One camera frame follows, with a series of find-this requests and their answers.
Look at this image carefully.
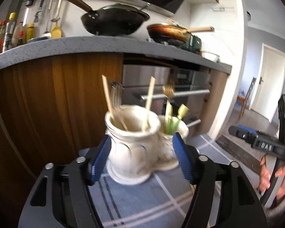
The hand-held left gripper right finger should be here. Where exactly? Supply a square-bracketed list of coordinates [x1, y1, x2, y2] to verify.
[172, 132, 269, 228]

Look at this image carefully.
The silver hanging ladle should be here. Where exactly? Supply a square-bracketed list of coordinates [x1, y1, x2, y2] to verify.
[40, 0, 54, 38]

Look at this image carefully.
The blue-grey checked tablecloth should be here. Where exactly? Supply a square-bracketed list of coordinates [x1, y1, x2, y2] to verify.
[78, 133, 231, 228]

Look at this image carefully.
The long gold fork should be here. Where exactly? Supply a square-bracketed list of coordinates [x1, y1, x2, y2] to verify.
[162, 72, 177, 133]

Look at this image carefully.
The wooden chopstick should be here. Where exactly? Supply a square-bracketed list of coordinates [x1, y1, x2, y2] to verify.
[142, 76, 156, 131]
[102, 75, 117, 124]

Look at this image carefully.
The narrow wooden cabinet door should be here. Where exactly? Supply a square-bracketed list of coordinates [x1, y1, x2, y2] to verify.
[199, 68, 228, 138]

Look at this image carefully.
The wide wooden cabinet door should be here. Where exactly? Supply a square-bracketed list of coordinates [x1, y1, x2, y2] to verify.
[0, 52, 124, 228]

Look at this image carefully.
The silver fork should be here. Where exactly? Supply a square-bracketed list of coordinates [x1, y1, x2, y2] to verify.
[109, 82, 129, 131]

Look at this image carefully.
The black wok with wooden handle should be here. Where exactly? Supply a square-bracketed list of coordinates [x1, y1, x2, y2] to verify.
[59, 0, 150, 36]

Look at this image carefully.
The stainless steel built-in oven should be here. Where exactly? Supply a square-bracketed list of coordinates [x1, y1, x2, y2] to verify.
[122, 64, 211, 138]

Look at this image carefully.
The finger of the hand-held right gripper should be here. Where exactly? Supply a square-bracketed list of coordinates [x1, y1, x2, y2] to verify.
[228, 125, 261, 140]

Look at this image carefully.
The grey speckled countertop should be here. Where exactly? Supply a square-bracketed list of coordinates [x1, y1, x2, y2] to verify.
[0, 36, 233, 74]

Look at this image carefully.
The rusty frying pan wooden handle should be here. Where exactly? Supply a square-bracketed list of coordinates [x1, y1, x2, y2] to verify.
[147, 23, 215, 43]

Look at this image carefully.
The row of condiment bottles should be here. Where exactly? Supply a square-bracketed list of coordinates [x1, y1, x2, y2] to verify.
[0, 13, 36, 56]

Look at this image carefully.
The small hanging metal tool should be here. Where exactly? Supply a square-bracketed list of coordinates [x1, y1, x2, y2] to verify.
[33, 0, 45, 24]

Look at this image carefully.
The white ceramic double utensil holder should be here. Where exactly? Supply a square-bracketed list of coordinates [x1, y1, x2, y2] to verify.
[104, 104, 189, 186]

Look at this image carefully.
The white door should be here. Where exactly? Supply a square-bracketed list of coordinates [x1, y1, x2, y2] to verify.
[249, 43, 285, 124]

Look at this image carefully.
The green-handled yellow plastic spoon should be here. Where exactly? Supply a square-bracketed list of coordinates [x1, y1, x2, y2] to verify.
[168, 103, 189, 133]

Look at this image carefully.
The wooden chair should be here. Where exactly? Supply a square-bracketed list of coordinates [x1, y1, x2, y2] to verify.
[237, 77, 257, 119]

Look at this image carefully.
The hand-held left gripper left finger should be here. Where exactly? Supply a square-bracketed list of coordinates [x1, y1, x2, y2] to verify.
[18, 134, 113, 228]

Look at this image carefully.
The yellow hanging spatula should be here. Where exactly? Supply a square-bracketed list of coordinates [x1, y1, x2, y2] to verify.
[50, 0, 63, 38]

